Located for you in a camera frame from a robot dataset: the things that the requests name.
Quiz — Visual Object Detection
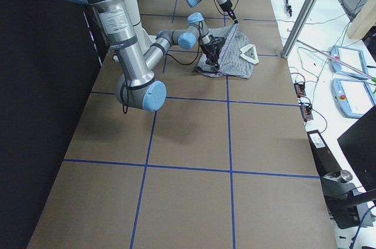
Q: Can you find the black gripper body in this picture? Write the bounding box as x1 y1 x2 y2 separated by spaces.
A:
201 36 222 64
221 1 237 22

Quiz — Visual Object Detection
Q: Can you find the striped polo shirt white collar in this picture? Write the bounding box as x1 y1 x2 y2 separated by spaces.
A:
194 24 258 79

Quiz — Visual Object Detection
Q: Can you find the small orange circuit board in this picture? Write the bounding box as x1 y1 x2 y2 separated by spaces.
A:
294 83 306 98

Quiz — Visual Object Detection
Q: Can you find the far blue teach pendant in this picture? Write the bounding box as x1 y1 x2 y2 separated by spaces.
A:
330 45 368 80

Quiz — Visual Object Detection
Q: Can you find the blue teach pendant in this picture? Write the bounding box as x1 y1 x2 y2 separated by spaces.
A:
331 78 375 119
330 45 368 80

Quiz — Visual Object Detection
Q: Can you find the near blue teach pendant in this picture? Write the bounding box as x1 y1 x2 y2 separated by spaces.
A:
331 78 375 119

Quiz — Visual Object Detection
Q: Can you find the black box with label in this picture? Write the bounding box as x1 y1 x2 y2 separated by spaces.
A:
307 130 341 177

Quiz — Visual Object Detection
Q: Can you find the black monitor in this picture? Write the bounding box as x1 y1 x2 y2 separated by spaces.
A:
337 108 375 190

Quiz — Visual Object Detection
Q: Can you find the metal cup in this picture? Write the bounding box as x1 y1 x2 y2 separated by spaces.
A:
337 170 353 183

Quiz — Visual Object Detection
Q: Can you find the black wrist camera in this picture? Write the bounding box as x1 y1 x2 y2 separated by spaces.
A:
212 36 226 49

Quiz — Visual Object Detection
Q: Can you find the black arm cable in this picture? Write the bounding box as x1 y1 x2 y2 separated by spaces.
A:
122 19 206 115

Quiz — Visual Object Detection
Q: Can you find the aluminium frame post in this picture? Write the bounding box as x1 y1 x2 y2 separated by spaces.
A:
281 0 316 59

